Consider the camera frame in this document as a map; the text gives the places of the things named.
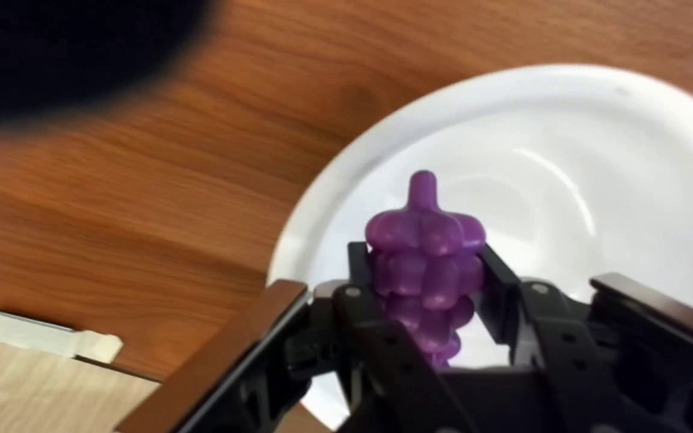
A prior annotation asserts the purple toy grape bunch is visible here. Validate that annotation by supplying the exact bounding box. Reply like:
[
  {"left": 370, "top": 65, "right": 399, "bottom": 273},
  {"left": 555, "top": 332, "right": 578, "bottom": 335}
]
[{"left": 364, "top": 169, "right": 488, "bottom": 370}]

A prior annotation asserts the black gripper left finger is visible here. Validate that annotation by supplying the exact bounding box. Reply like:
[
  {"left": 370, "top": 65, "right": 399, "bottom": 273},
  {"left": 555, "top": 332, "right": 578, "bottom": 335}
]
[{"left": 116, "top": 238, "right": 481, "bottom": 433}]

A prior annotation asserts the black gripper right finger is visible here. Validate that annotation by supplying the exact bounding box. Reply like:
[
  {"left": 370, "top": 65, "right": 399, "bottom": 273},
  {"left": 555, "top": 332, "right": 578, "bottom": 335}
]
[{"left": 475, "top": 244, "right": 693, "bottom": 433}]

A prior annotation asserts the white tape strip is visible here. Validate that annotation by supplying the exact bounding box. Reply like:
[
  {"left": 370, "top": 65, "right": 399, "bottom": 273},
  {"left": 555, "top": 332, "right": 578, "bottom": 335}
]
[{"left": 0, "top": 299, "right": 126, "bottom": 365}]

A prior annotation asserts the black blurred round object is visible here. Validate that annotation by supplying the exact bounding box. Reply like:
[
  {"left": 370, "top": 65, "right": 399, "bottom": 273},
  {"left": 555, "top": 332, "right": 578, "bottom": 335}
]
[{"left": 0, "top": 0, "right": 222, "bottom": 137}]

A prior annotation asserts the white plastic bowl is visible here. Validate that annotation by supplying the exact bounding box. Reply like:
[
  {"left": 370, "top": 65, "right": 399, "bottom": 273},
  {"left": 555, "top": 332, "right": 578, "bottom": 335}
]
[{"left": 264, "top": 62, "right": 693, "bottom": 432}]

